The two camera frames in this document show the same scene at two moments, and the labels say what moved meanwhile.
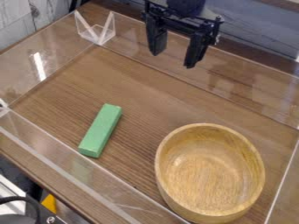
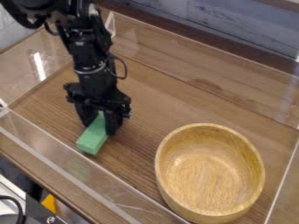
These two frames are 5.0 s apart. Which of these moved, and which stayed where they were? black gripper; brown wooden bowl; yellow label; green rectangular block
Moved: black gripper
Stayed: yellow label; brown wooden bowl; green rectangular block
